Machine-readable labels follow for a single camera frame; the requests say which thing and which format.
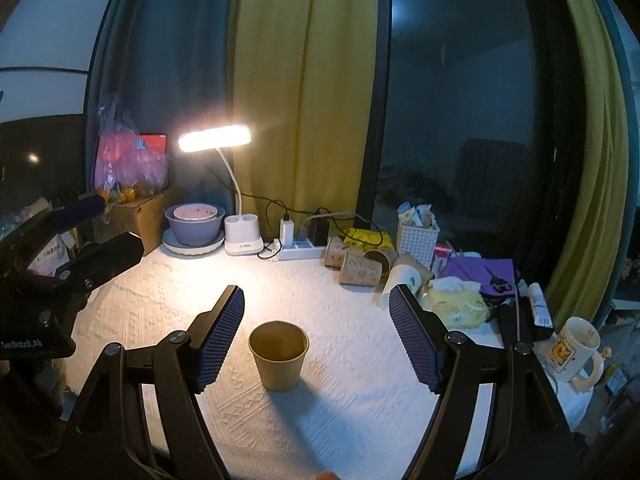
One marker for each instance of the red tablet screen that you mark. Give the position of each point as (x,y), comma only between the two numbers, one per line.
(156,144)

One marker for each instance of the white mug bear print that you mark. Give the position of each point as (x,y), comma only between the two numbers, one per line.
(567,355)

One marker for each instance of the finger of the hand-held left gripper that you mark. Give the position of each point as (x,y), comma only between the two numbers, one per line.
(82,209)
(107,257)

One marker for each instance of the black charger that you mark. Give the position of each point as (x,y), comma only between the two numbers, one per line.
(320,231)

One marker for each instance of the yellow curtain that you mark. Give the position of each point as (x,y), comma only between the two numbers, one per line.
(595,160)
(305,85)

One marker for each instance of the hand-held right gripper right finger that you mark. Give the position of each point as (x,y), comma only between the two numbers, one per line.
(414,341)

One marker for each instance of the white charger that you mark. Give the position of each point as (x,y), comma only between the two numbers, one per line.
(287,231)

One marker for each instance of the white tube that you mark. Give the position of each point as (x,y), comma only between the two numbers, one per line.
(540,305)

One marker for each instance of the purple cloth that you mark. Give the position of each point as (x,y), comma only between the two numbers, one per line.
(470,272)

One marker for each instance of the plain brown paper cup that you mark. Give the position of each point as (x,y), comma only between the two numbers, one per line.
(417,264)
(280,365)

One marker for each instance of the pink small box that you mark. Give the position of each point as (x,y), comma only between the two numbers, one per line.
(442,260)

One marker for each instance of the pink bowl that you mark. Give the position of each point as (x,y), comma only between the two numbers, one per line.
(196,211)

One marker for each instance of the purple plastic bag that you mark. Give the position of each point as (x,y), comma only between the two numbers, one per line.
(127,160)

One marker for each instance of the white desk lamp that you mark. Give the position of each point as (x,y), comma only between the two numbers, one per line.
(215,136)

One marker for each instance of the blue plate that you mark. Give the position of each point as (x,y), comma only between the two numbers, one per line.
(192,250)

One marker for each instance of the dark grey curtain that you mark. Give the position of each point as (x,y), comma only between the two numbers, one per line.
(165,50)

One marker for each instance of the cardboard box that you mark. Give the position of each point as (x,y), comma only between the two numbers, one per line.
(145,220)

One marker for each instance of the yellow tissue pack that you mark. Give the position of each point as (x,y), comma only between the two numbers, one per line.
(460,305)

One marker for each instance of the yellow plastic bag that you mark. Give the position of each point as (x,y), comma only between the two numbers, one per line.
(367,236)

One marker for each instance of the bunch of small packets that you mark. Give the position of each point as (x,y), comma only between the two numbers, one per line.
(417,214)

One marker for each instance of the white printed packet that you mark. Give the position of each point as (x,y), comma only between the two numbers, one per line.
(52,257)

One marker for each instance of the black window frame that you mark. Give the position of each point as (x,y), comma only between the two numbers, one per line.
(380,85)

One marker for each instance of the black scissors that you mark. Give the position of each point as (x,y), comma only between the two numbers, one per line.
(500,282)

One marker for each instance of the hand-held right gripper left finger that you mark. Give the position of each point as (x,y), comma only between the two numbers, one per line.
(220,341)

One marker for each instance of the white plastic basket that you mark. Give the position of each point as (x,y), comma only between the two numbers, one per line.
(417,245)

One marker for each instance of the blue bowl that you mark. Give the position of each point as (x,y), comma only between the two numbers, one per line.
(195,232)

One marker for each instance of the white paper cup green logo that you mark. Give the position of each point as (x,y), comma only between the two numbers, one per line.
(402,280)

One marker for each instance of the white power strip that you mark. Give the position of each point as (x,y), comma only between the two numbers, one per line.
(302,251)

